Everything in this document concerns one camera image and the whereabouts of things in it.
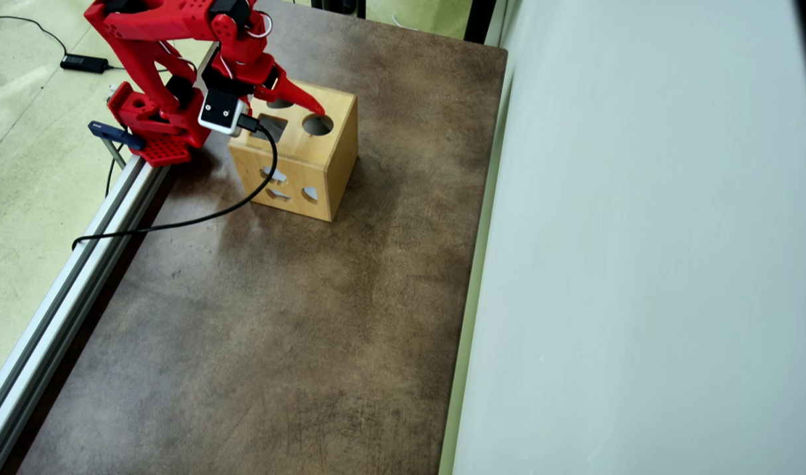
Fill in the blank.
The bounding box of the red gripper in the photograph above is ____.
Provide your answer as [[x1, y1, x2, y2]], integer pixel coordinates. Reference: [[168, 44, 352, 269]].
[[201, 49, 326, 118]]

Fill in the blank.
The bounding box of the wooden shape sorter box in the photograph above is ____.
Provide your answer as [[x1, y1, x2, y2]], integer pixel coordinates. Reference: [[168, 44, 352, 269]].
[[228, 79, 359, 222]]

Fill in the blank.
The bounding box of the black stand foot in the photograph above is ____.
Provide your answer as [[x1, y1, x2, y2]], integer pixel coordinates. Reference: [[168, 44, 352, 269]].
[[310, 0, 367, 19]]

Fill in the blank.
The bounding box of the blue clamp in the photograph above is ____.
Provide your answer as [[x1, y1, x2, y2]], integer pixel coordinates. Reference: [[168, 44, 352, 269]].
[[88, 121, 146, 169]]

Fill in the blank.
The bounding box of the black power adapter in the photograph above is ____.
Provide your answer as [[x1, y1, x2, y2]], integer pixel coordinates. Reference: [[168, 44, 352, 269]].
[[60, 54, 110, 74]]

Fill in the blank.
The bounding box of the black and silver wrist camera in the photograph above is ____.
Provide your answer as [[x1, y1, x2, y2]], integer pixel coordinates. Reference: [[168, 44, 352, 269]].
[[198, 88, 250, 137]]

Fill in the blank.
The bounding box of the black camera cable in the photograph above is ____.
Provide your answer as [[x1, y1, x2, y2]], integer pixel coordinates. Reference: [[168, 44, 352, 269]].
[[73, 115, 279, 250]]

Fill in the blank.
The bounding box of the black vertical post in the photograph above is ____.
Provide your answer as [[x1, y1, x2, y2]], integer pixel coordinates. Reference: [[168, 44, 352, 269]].
[[464, 0, 497, 46]]

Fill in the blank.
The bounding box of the black adapter mains cable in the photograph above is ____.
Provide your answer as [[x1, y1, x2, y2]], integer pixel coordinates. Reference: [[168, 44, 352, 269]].
[[0, 15, 69, 57]]

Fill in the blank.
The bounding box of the aluminium profile rail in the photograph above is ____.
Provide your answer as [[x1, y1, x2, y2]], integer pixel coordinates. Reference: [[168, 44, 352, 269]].
[[0, 155, 172, 475]]

